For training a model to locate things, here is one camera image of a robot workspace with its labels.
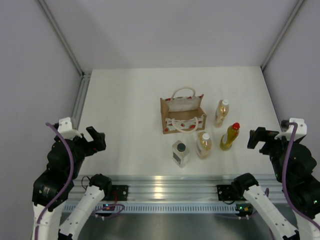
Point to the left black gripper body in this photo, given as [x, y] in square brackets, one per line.
[83, 149]

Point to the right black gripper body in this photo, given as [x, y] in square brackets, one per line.
[274, 148]

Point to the red cap yellow bottle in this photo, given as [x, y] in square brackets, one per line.
[229, 137]

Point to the white cap amber bottle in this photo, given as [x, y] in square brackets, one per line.
[203, 145]
[221, 112]

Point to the burlap watermelon canvas bag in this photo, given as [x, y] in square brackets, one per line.
[182, 114]

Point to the grey cap clear bottle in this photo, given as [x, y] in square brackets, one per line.
[180, 153]

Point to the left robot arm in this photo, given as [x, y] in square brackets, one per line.
[51, 189]

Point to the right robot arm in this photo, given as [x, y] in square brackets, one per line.
[293, 165]

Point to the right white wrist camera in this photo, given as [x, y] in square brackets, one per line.
[289, 125]

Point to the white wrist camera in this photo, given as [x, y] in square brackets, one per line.
[66, 128]
[289, 125]

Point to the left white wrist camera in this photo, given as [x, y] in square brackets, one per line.
[66, 128]

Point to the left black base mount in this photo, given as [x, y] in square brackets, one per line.
[119, 193]

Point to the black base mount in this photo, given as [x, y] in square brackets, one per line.
[119, 193]
[227, 194]

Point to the grey slotted cable duct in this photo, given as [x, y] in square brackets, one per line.
[152, 208]

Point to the left aluminium frame post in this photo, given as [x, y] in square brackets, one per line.
[43, 6]

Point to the aluminium frame post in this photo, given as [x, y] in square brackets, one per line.
[285, 28]
[43, 6]

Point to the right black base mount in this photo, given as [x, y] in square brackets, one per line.
[227, 194]

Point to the right aluminium frame post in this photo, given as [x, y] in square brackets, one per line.
[285, 28]

